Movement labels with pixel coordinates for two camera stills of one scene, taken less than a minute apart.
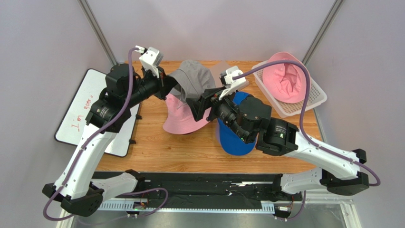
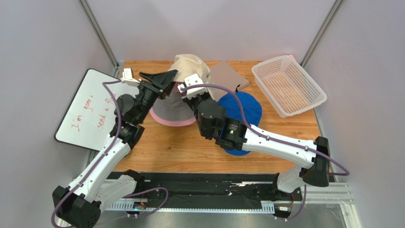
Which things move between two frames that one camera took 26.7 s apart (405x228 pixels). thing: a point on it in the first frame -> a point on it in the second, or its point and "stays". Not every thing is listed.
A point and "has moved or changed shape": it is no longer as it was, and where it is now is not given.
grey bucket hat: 194,80 -> 174,105
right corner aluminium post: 322,32 stays
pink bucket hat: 179,118 has moved or changed shape
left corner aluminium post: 92,19 stays
